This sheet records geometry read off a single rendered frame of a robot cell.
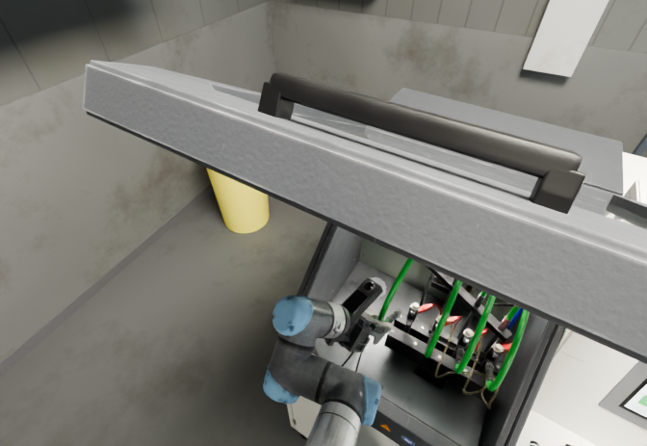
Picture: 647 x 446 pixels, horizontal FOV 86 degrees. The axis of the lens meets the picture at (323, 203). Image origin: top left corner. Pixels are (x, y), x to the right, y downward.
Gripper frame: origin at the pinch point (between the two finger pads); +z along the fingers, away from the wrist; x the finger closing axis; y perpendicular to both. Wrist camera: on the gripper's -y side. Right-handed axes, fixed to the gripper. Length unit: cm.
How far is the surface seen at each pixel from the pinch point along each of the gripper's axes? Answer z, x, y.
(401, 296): 47, -25, 1
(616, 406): 37, 44, -11
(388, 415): 16.8, 6.2, 25.0
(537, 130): 27, -2, -70
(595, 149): 32, 13, -70
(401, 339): 25.0, -5.5, 8.1
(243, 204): 56, -173, 18
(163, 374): 27, -116, 115
